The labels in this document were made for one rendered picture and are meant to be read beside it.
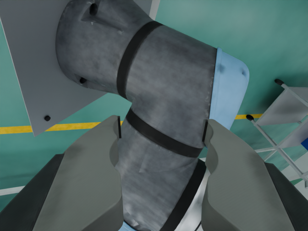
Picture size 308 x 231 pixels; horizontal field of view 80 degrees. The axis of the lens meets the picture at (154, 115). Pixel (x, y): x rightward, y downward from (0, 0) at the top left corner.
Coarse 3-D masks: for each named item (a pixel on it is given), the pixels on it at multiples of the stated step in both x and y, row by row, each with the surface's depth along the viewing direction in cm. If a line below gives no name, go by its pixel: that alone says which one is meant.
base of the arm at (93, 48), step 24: (72, 0) 22; (96, 0) 22; (120, 0) 23; (72, 24) 21; (96, 24) 21; (120, 24) 22; (144, 24) 22; (72, 48) 22; (96, 48) 22; (120, 48) 22; (72, 72) 25; (96, 72) 24; (120, 72) 22
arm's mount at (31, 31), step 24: (0, 0) 16; (24, 0) 18; (48, 0) 20; (144, 0) 34; (24, 24) 19; (48, 24) 21; (24, 48) 20; (48, 48) 23; (24, 72) 22; (48, 72) 24; (24, 96) 23; (48, 96) 26; (72, 96) 31; (96, 96) 37; (48, 120) 28
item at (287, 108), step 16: (288, 96) 208; (304, 96) 219; (272, 112) 223; (288, 112) 236; (304, 112) 251; (304, 128) 192; (272, 144) 215; (288, 144) 213; (304, 144) 219; (288, 160) 199; (304, 176) 186
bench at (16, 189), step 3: (24, 186) 178; (3, 189) 172; (6, 189) 173; (9, 189) 173; (12, 189) 174; (15, 189) 175; (18, 189) 175; (21, 189) 176; (0, 192) 170; (3, 192) 170; (6, 192) 171; (9, 192) 172; (12, 192) 174; (15, 192) 175; (0, 195) 171
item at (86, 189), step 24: (72, 144) 9; (96, 144) 9; (72, 168) 8; (96, 168) 8; (48, 192) 7; (72, 192) 7; (96, 192) 7; (120, 192) 7; (48, 216) 6; (72, 216) 6; (96, 216) 6; (120, 216) 7
